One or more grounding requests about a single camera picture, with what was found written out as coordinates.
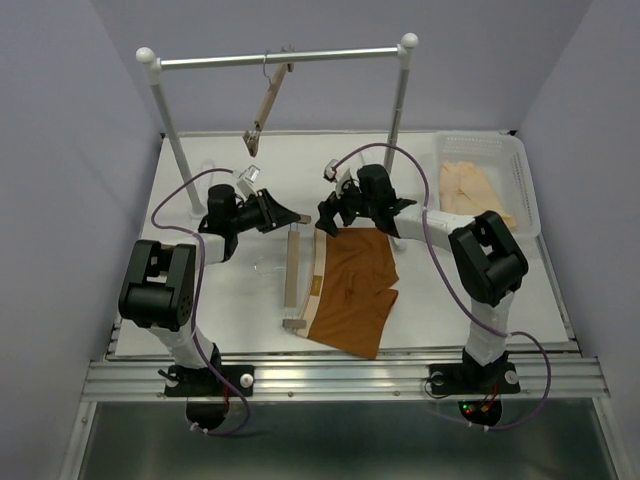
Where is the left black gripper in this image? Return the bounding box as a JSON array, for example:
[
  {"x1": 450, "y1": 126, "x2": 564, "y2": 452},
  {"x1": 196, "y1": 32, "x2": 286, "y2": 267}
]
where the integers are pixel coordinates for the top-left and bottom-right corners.
[{"x1": 228, "y1": 188, "x2": 299, "y2": 233}]

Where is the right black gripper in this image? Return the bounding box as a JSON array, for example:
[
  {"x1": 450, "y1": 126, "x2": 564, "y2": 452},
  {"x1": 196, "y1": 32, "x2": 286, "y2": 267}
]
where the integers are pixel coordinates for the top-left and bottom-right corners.
[{"x1": 313, "y1": 176, "x2": 376, "y2": 237}]

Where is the wooden clip hanger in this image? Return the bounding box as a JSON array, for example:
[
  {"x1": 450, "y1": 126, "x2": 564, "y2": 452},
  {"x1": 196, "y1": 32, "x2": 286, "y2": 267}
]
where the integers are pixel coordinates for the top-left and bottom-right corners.
[
  {"x1": 254, "y1": 214, "x2": 311, "y2": 332},
  {"x1": 243, "y1": 52, "x2": 294, "y2": 158}
]

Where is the brown underwear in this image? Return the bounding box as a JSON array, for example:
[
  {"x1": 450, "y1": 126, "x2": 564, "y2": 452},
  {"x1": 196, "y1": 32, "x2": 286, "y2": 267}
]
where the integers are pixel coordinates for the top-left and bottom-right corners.
[{"x1": 296, "y1": 228, "x2": 399, "y2": 360}]

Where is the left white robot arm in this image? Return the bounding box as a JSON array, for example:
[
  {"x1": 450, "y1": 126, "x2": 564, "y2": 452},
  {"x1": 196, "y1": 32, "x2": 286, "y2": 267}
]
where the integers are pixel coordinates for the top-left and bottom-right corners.
[{"x1": 118, "y1": 184, "x2": 302, "y2": 397}]

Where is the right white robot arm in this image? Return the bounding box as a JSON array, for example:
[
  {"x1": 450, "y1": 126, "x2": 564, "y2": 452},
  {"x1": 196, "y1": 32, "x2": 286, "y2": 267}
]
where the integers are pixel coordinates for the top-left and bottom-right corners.
[{"x1": 316, "y1": 160, "x2": 529, "y2": 395}]

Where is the beige underwear in basket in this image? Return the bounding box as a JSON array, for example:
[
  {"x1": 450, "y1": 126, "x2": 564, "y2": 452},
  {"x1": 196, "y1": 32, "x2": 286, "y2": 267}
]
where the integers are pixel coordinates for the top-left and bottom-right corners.
[{"x1": 439, "y1": 161, "x2": 517, "y2": 230}]

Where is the white plastic basket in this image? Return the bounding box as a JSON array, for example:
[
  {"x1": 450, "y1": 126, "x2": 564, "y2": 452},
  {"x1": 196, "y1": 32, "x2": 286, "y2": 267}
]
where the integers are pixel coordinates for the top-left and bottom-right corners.
[{"x1": 432, "y1": 131, "x2": 541, "y2": 239}]

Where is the white metal clothes rack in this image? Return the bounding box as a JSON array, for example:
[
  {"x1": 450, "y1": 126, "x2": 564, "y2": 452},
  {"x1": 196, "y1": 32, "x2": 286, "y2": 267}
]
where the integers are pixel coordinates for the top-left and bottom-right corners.
[{"x1": 135, "y1": 32, "x2": 420, "y2": 251}]

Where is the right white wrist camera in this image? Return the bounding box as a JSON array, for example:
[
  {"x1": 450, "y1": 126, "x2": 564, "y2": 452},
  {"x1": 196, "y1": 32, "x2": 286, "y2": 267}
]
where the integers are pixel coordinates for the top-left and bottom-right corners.
[{"x1": 323, "y1": 159, "x2": 354, "y2": 198}]

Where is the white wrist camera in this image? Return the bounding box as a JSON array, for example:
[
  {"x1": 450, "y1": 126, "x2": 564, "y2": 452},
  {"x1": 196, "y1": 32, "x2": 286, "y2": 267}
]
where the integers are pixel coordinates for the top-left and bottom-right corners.
[
  {"x1": 232, "y1": 165, "x2": 260, "y2": 199},
  {"x1": 323, "y1": 159, "x2": 354, "y2": 198}
]

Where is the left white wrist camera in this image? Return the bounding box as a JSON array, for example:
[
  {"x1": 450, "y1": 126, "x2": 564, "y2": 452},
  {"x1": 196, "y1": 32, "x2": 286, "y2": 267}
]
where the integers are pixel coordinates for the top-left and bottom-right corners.
[{"x1": 232, "y1": 165, "x2": 260, "y2": 199}]

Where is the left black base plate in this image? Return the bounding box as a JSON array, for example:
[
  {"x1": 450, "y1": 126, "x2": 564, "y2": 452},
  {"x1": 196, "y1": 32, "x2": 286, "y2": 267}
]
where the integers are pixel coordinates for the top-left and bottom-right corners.
[{"x1": 157, "y1": 364, "x2": 257, "y2": 432}]

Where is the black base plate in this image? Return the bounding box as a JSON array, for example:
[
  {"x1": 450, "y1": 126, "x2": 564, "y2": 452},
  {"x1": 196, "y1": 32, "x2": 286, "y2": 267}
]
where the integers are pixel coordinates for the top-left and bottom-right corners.
[
  {"x1": 423, "y1": 362, "x2": 521, "y2": 428},
  {"x1": 157, "y1": 364, "x2": 257, "y2": 432}
]

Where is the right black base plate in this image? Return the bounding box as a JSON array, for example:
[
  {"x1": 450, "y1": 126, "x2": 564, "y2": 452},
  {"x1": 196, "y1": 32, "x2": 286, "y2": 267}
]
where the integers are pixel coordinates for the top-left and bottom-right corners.
[{"x1": 423, "y1": 362, "x2": 521, "y2": 428}]

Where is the aluminium mounting rail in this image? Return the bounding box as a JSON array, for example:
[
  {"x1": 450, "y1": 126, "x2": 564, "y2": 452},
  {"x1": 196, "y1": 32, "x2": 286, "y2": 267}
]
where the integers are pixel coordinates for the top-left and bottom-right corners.
[{"x1": 81, "y1": 352, "x2": 610, "y2": 402}]

